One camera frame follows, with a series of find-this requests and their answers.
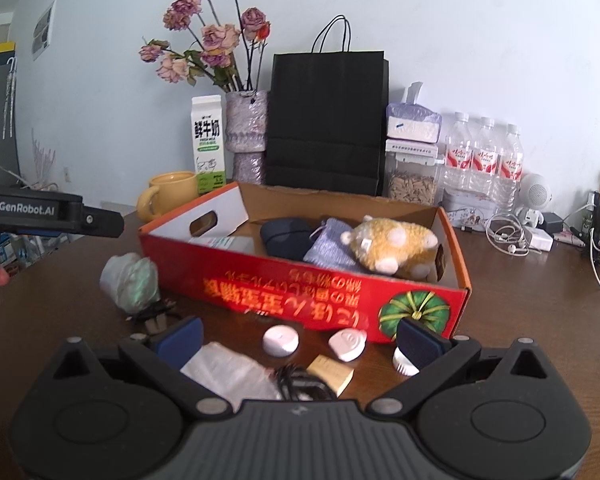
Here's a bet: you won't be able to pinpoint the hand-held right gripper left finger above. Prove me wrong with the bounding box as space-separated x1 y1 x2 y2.
50 316 233 417

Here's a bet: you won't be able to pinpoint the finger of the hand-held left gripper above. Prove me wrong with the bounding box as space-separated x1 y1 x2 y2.
82 208 125 238

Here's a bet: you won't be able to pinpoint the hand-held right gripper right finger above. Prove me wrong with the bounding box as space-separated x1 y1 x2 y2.
367 316 551 416

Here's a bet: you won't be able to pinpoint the red orange cardboard box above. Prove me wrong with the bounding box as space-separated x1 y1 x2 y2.
139 181 473 345

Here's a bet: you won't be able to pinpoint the white ribbed cap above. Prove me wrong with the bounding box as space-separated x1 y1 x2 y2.
393 345 421 376

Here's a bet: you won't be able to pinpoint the small black clip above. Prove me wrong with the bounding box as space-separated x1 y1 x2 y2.
127 298 181 336

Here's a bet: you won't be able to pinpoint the crumpled clear plastic bag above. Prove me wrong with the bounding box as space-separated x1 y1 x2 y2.
100 252 160 311

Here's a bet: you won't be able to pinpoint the white rounded case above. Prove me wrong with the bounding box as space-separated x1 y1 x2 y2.
328 328 369 363

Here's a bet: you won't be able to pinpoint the yellow mug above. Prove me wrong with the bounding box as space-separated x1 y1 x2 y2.
136 171 200 222

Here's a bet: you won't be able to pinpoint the small tan box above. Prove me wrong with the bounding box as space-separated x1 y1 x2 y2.
306 354 355 395

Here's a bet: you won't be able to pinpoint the yellow plush toy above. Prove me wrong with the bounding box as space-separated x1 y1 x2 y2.
341 215 449 281

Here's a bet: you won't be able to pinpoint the white round puck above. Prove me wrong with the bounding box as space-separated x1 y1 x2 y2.
262 325 301 359

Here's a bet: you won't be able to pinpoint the white box with blue print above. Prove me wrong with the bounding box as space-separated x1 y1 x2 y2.
187 236 256 256

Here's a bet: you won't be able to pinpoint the clear hanging strip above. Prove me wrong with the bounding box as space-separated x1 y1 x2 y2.
2 57 19 140

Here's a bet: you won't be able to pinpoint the grey blue fabric pouch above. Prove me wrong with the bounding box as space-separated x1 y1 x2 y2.
302 217 369 274

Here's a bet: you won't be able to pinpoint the white green milk carton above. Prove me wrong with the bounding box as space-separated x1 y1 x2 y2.
190 96 227 196

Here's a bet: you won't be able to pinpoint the white printed tin box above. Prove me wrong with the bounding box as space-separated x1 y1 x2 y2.
440 189 496 229

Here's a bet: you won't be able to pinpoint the dark navy round item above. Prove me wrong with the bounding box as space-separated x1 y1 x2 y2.
260 217 327 263

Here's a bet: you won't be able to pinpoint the white charger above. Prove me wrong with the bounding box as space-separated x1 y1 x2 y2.
522 227 555 252

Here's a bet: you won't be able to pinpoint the clear container of seeds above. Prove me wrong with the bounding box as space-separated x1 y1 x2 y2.
384 150 444 206

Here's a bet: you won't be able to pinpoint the purple bubble-wrapped vase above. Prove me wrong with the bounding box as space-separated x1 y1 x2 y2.
225 90 270 185

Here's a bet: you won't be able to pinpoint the white round speaker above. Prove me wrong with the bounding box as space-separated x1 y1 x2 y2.
517 172 553 226

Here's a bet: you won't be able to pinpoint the white flat box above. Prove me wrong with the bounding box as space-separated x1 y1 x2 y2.
385 137 439 154

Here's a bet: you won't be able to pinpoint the dried pink rose bouquet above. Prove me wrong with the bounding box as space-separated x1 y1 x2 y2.
139 0 272 94

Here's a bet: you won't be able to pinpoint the plastic-wrapped tissue pack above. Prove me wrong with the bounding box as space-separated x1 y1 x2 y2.
386 81 442 144

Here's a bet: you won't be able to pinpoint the black paper bag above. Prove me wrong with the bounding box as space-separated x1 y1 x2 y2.
265 15 390 197

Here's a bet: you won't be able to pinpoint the black cable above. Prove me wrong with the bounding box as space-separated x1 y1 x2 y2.
272 364 339 402

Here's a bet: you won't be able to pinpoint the white wired earphones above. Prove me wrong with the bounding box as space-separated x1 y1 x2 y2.
485 215 531 257

